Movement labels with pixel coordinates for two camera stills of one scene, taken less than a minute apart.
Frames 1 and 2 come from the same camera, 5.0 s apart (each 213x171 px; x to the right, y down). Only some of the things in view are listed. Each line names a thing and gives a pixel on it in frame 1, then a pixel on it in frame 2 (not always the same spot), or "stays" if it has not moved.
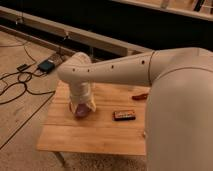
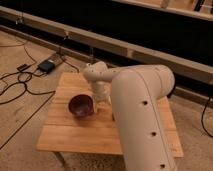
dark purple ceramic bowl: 82,110 stays
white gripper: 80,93 → 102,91
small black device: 22,67 stays
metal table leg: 61,158 stays
